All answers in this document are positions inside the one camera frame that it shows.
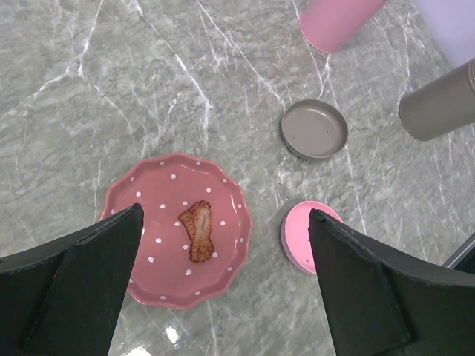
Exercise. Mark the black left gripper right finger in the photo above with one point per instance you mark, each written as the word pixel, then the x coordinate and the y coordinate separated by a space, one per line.
pixel 381 301

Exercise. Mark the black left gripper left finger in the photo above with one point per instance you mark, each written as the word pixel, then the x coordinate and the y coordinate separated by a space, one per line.
pixel 64 297

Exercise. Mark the brown fried meat piece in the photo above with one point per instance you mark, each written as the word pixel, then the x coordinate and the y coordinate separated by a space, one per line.
pixel 197 221

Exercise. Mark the pink round lid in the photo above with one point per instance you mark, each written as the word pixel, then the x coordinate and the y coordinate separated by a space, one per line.
pixel 295 235

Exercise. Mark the pink polka dot plate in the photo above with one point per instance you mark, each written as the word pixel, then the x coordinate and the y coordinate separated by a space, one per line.
pixel 166 271

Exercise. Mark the grey round lid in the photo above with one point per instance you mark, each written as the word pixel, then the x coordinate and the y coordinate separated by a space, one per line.
pixel 313 130

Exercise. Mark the grey cylindrical container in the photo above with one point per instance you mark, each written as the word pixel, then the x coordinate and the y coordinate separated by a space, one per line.
pixel 440 107

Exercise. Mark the pink cylindrical container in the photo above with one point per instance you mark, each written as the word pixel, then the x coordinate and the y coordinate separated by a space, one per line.
pixel 327 25

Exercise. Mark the aluminium front rail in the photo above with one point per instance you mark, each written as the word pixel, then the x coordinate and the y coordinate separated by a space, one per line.
pixel 463 259

